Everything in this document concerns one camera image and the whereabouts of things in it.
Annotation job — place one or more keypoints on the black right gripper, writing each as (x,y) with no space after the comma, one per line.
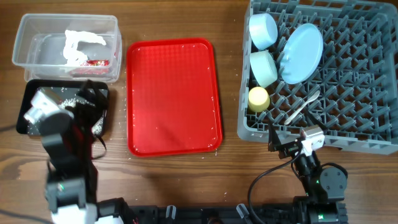
(275,144)

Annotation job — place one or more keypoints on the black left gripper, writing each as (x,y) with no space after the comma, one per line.
(91,109)

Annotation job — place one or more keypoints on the red snack wrapper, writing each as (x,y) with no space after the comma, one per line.
(95,63)

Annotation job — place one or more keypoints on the white plastic spoon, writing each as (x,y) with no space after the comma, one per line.
(296,113)

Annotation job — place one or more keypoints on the white tissue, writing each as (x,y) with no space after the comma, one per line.
(71,53)

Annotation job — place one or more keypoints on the yellow plastic cup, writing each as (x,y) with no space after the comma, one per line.
(258,99)

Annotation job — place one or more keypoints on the pale green bowl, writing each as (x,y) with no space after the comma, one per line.
(263,68)

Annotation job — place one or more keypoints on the large light blue plate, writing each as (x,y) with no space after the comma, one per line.
(301,54)

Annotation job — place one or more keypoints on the light blue bowl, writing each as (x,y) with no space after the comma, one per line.
(263,30)

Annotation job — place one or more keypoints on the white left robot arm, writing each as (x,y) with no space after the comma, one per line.
(72,179)

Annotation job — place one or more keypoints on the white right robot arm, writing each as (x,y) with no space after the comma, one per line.
(324,184)

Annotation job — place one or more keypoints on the black waste tray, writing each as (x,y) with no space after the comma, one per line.
(67,91)

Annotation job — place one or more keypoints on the grey dishwasher rack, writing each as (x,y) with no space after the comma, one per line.
(356,76)

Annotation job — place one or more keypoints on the clear plastic bin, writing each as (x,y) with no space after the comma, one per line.
(40,40)

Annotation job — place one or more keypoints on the red serving tray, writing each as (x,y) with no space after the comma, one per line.
(172,98)

